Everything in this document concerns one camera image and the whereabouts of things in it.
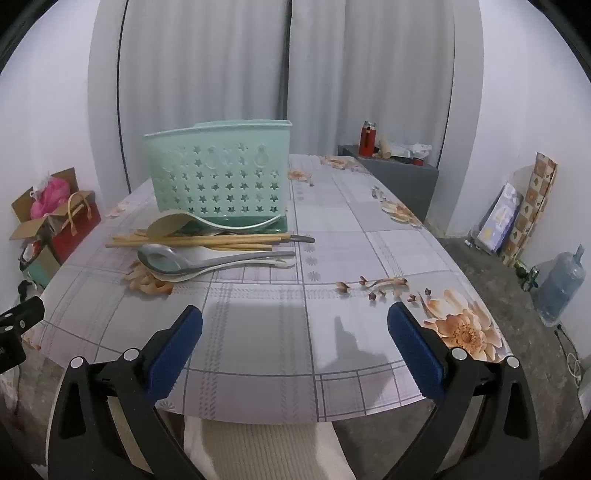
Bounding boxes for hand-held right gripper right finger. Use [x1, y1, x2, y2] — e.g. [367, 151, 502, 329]
[383, 302, 541, 480]

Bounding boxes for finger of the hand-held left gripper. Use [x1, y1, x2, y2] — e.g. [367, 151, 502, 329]
[0, 298, 44, 335]

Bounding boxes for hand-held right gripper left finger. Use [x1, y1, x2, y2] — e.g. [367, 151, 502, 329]
[47, 305, 204, 480]

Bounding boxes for white plastic spoon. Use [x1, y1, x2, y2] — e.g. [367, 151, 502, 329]
[148, 251, 296, 283]

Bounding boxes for large metal spoon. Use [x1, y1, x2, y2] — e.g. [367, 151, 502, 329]
[137, 244, 297, 274]

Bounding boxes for bundle of wooden chopsticks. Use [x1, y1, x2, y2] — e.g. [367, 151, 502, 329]
[105, 233, 291, 252]

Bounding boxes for beige plastic spoon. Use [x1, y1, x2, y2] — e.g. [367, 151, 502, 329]
[147, 209, 289, 239]

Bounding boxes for mint green star-holed utensil basket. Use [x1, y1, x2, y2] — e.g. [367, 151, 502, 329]
[142, 120, 293, 234]

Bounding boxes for green box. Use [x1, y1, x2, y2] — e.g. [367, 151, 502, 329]
[21, 244, 61, 289]

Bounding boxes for red gift bag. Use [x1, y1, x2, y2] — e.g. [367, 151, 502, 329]
[48, 190, 102, 266]

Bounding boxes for floral plaid tablecloth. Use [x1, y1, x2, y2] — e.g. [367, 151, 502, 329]
[23, 154, 514, 423]

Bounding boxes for brown cardboard box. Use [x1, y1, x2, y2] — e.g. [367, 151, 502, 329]
[10, 167, 79, 241]

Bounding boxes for pink plastic bag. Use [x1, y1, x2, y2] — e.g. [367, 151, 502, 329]
[30, 178, 70, 219]

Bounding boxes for white ribbed chair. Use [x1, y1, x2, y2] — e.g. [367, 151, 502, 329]
[182, 413, 358, 480]

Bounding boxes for green bottle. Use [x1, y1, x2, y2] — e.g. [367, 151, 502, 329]
[515, 258, 541, 291]

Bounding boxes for blue and white flat package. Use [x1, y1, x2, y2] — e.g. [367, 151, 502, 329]
[475, 182, 525, 254]

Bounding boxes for blue water jug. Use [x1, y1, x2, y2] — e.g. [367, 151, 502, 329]
[536, 244, 587, 328]

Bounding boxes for grey cabinet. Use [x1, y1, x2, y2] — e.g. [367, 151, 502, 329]
[338, 144, 440, 222]

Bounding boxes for patterned wrapping paper roll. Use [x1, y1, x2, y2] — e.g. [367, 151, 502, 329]
[501, 152, 558, 267]

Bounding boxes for white crumpled plastic bags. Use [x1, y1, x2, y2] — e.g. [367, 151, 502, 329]
[390, 141, 432, 160]

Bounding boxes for red thermos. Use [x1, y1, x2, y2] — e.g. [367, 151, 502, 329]
[359, 121, 377, 157]

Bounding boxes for thin black pole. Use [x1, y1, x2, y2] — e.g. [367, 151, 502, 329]
[117, 0, 130, 197]

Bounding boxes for white cable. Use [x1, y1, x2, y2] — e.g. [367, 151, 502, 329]
[554, 323, 585, 388]

